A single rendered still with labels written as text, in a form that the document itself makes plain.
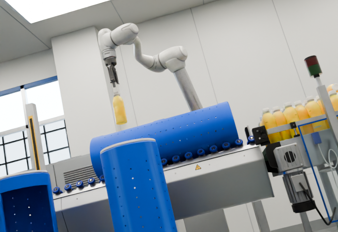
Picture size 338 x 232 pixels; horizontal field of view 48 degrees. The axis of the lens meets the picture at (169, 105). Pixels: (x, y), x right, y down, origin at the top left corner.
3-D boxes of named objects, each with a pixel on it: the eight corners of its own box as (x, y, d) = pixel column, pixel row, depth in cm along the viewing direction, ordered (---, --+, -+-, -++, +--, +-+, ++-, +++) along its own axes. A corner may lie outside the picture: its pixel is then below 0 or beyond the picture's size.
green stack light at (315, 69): (309, 78, 198) (305, 70, 199) (321, 75, 197) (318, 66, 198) (311, 75, 192) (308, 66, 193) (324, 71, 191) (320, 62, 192)
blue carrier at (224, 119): (109, 183, 250) (101, 141, 258) (240, 149, 241) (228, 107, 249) (93, 180, 223) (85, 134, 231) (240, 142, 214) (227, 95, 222)
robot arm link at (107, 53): (99, 51, 246) (101, 59, 244) (112, 47, 244) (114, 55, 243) (104, 56, 254) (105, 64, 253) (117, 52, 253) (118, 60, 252)
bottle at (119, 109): (122, 121, 232) (117, 92, 237) (113, 124, 235) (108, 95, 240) (129, 122, 239) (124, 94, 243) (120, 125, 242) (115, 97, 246)
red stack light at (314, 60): (305, 70, 199) (303, 63, 200) (318, 66, 198) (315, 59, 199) (308, 66, 193) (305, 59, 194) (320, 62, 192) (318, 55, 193)
